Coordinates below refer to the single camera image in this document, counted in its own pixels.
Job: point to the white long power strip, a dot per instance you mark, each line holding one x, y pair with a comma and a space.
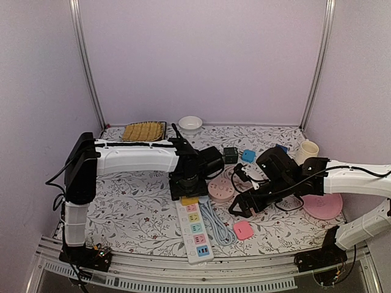
193, 231

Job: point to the aluminium frame post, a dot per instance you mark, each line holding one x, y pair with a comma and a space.
322, 52
82, 47

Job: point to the left aluminium frame post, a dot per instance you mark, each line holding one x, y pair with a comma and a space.
82, 47

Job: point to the white ceramic bowl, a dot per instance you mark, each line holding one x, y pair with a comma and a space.
190, 124

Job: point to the yellow woven mat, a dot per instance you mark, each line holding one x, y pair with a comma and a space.
147, 131

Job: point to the dark blue cube adapter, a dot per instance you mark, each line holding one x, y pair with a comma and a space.
283, 147

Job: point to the pink plate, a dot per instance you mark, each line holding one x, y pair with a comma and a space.
326, 207

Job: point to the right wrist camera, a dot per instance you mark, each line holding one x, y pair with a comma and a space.
277, 165

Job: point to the pink cube socket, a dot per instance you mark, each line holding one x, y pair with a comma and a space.
253, 212

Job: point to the yellow cube adapter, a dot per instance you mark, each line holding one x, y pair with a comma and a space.
185, 201

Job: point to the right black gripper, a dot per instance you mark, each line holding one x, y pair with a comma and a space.
242, 199

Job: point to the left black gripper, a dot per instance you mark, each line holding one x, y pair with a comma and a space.
176, 192

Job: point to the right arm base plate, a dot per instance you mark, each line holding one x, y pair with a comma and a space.
319, 258

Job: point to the right aluminium frame post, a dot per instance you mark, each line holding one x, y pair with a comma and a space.
322, 52

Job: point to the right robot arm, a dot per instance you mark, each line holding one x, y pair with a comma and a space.
320, 176

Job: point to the cyan square plug adapter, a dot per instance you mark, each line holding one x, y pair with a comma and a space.
248, 156

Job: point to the pink square plug adapter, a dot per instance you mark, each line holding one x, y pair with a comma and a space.
243, 230

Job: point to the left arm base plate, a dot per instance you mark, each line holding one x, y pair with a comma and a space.
97, 257

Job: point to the light blue power strip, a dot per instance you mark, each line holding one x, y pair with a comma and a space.
223, 235

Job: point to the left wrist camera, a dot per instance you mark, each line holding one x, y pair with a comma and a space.
211, 163

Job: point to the pink round socket base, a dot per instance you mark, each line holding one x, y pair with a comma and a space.
220, 190

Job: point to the front aluminium rail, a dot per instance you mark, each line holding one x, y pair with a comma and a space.
156, 265

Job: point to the green patterned cube adapter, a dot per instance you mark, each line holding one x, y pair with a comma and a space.
230, 155

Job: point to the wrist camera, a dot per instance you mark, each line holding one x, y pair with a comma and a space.
277, 165
211, 163

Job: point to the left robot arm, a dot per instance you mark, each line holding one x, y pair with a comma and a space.
187, 167

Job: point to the cream cup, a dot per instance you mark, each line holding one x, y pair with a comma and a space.
306, 150

